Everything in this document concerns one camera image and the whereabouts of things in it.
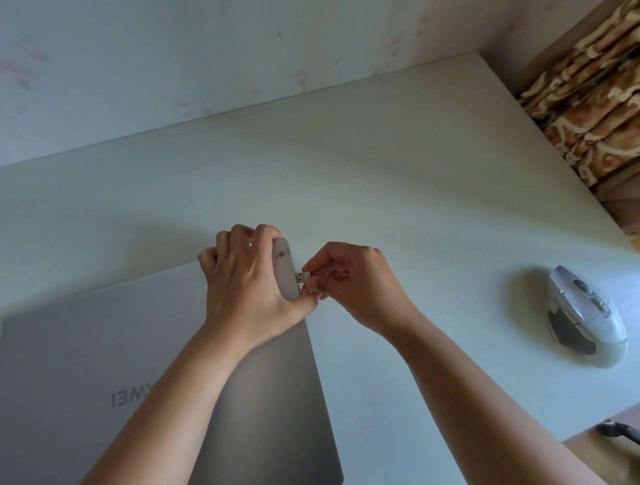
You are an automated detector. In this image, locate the brown patterned curtain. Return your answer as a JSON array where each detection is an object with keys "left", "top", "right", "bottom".
[{"left": 517, "top": 0, "right": 640, "bottom": 239}]

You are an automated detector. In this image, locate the black object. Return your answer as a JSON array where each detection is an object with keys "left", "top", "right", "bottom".
[{"left": 597, "top": 419, "right": 640, "bottom": 446}]

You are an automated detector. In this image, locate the person's left hand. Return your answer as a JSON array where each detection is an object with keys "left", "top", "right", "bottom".
[{"left": 197, "top": 224, "right": 321, "bottom": 350}]

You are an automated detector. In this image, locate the white mouse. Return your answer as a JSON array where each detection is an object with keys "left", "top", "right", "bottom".
[{"left": 545, "top": 264, "right": 629, "bottom": 370}]

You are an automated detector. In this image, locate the silver laptop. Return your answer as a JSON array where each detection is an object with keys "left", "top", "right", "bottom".
[{"left": 0, "top": 237, "right": 345, "bottom": 485}]

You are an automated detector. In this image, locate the person's right forearm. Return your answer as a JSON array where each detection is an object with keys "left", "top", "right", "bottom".
[{"left": 387, "top": 309, "right": 606, "bottom": 485}]

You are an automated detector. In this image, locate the white desk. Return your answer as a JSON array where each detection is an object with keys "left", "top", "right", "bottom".
[{"left": 0, "top": 52, "right": 640, "bottom": 485}]

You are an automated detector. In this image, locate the person's right hand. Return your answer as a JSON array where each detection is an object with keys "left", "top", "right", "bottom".
[{"left": 301, "top": 242, "right": 416, "bottom": 340}]

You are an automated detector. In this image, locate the person's left forearm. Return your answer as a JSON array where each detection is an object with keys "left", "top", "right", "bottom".
[{"left": 79, "top": 322, "right": 301, "bottom": 485}]

